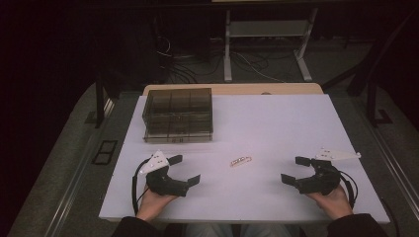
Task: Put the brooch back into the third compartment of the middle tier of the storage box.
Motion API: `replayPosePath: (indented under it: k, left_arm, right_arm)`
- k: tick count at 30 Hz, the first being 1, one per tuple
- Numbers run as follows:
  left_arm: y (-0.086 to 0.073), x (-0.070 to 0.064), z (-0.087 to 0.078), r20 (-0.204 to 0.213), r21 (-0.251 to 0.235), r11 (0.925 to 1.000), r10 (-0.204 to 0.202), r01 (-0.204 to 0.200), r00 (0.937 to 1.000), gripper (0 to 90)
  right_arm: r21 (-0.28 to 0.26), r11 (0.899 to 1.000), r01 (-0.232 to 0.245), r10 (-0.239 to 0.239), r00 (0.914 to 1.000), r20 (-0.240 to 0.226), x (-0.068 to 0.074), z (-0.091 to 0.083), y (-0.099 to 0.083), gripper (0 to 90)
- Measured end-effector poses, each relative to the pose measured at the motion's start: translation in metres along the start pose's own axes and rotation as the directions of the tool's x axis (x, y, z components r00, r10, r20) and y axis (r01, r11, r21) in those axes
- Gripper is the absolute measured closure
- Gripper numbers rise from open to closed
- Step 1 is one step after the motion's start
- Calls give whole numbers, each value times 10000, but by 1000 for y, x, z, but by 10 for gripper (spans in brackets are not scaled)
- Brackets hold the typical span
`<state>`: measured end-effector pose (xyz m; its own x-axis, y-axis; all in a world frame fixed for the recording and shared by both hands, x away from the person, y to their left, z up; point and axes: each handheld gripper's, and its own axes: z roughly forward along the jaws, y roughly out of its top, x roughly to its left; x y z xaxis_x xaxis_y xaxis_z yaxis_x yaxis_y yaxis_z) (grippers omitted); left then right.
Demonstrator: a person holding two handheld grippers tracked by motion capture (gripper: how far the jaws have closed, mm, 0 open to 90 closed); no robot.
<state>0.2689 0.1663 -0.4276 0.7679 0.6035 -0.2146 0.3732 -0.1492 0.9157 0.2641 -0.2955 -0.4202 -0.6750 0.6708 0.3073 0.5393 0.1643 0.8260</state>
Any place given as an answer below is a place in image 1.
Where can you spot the black floor socket frame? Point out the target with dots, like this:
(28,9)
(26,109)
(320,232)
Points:
(104,152)

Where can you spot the black metal stand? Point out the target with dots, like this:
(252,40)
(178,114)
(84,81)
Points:
(372,82)
(100,102)

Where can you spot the metal floor rail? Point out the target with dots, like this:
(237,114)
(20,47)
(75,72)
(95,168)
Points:
(77,184)
(392,164)

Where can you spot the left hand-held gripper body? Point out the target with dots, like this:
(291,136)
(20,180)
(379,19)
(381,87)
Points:
(164,184)

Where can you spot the small pale connector piece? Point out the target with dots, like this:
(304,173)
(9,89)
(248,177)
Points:
(240,161)

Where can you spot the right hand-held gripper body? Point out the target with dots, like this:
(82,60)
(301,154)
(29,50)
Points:
(321,179)

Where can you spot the smoked clear plastic drawer box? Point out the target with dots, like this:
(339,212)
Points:
(178,115)

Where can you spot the white metal stand frame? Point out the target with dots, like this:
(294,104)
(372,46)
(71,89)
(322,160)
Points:
(267,29)

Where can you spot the person's right hand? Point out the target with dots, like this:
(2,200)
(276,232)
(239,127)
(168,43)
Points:
(332,204)

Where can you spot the person's left hand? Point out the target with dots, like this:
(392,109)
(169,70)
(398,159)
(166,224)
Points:
(153,204)

